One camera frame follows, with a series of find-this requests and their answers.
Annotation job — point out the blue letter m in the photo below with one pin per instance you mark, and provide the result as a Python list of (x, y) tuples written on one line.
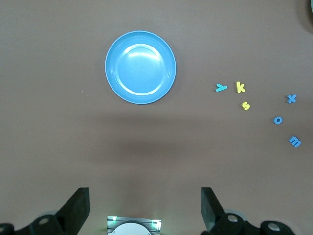
[(295, 141)]

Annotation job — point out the green plate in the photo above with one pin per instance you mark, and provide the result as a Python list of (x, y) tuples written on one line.
[(312, 5)]

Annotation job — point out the blue letter o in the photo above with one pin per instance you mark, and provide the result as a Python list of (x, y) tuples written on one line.
[(275, 120)]

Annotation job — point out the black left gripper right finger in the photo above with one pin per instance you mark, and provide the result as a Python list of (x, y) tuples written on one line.
[(211, 213)]

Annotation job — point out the yellow letter k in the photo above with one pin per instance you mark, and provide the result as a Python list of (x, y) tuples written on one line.
[(239, 86)]

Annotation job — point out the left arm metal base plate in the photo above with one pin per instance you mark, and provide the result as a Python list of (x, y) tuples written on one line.
[(110, 220)]

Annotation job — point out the blue letter x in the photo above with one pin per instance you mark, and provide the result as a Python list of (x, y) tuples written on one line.
[(291, 98)]

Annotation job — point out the blue plate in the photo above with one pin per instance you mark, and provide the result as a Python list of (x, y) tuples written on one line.
[(140, 67)]

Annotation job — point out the brown table cover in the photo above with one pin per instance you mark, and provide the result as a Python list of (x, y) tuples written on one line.
[(49, 122)]

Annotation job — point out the teal letter y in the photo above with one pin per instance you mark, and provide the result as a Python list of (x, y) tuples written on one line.
[(221, 87)]

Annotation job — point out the yellow letter s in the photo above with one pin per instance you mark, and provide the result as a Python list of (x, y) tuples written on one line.
[(245, 105)]

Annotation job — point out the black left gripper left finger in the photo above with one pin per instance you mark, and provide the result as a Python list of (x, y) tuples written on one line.
[(73, 213)]

